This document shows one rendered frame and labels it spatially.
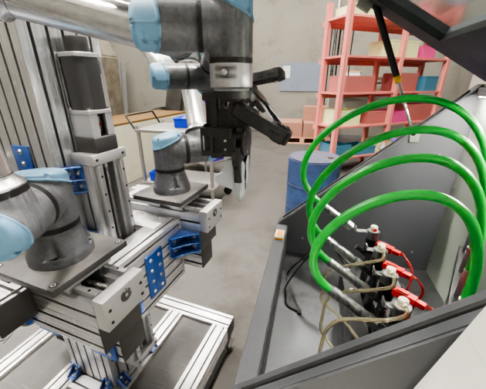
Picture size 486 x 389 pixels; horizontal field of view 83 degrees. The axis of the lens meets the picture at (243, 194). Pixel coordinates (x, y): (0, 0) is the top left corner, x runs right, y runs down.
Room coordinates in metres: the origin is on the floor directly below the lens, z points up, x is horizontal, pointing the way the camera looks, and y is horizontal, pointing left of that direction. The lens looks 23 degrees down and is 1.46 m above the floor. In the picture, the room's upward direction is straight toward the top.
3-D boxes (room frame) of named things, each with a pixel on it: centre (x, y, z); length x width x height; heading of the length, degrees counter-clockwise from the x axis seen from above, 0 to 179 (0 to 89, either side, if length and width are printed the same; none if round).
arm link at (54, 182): (0.60, 0.48, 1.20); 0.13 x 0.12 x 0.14; 7
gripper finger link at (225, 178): (0.51, 0.03, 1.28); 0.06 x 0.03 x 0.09; 76
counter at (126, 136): (4.63, 1.94, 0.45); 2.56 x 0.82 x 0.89; 159
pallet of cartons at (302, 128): (7.18, -1.54, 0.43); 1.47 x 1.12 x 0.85; 69
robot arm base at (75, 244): (0.61, 0.48, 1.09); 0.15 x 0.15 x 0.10
